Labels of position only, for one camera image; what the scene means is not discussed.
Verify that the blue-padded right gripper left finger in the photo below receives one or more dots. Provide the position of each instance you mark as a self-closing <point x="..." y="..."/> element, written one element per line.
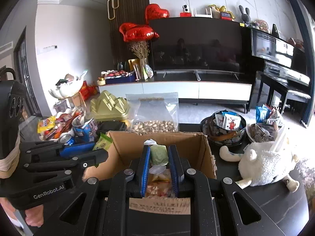
<point x="129" y="183"/>

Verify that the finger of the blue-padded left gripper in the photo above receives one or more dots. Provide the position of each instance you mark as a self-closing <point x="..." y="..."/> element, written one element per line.
<point x="50" y="149"/>
<point x="85" y="160"/>

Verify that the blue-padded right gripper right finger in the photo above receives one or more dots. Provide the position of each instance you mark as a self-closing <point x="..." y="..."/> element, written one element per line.
<point x="191" y="183"/>

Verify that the orange paper snack bag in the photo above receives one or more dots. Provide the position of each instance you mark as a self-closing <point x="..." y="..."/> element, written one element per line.
<point x="159" y="185"/>

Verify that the white translucent snack packet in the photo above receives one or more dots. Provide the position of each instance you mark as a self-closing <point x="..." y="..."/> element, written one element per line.
<point x="157" y="169"/>

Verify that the small pale green candy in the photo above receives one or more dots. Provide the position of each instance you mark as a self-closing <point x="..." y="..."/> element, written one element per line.
<point x="159" y="155"/>

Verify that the light green snack packet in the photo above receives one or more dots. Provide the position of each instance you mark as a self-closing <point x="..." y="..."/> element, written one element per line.
<point x="104" y="142"/>

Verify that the long white snack packet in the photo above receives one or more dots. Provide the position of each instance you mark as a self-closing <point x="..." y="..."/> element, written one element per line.
<point x="150" y="142"/>

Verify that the patterned bowl of snacks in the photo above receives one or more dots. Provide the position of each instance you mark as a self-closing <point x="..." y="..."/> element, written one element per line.
<point x="224" y="128"/>

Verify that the person's left hand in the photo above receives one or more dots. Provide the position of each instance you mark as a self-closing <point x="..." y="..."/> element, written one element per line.
<point x="34" y="216"/>

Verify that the blue drink can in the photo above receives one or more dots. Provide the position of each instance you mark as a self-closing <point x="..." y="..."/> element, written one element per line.
<point x="67" y="139"/>

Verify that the blue m&m snack tub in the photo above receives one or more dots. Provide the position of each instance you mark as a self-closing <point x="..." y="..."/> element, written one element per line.
<point x="85" y="128"/>

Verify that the yellow snack bag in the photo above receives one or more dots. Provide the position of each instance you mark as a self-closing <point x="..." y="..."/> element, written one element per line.
<point x="46" y="124"/>

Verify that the brown cardboard box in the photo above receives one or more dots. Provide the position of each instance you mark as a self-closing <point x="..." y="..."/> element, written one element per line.
<point x="127" y="146"/>

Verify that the gold pyramid-shaped box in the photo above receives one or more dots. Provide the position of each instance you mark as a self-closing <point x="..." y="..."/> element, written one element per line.
<point x="108" y="107"/>

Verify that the white tiered snack tray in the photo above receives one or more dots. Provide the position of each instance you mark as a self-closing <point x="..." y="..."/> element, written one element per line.
<point x="70" y="104"/>

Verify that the bag of pistachios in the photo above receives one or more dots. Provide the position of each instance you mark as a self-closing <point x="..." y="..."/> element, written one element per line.
<point x="153" y="113"/>

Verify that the white plush sheep toy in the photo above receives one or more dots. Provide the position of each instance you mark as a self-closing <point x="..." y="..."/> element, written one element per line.
<point x="258" y="165"/>

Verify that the blue snack gift box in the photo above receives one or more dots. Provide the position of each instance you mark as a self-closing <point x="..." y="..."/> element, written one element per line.
<point x="115" y="77"/>

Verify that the white tv cabinet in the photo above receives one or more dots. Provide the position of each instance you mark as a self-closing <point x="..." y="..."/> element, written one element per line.
<point x="188" y="91"/>

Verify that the blue chip bag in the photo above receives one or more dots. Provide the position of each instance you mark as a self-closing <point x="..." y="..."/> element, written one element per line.
<point x="262" y="113"/>

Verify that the dried flower vase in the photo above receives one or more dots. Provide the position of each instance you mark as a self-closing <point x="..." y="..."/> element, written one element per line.
<point x="141" y="50"/>

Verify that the large black television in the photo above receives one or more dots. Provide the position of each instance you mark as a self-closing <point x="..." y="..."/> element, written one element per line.
<point x="196" y="43"/>

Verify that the black piano bench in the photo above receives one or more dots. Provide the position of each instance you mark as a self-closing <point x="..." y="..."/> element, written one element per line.
<point x="297" y="101"/>

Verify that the black upright piano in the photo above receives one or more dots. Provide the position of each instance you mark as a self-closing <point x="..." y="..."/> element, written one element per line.
<point x="268" y="60"/>

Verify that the red heart balloon upper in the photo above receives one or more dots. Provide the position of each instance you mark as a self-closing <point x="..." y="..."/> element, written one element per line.
<point x="153" y="11"/>

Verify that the grey rabbit plush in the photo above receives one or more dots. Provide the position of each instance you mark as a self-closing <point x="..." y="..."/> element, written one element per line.
<point x="245" y="15"/>

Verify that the white security camera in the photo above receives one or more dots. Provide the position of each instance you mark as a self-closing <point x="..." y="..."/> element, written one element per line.
<point x="186" y="8"/>

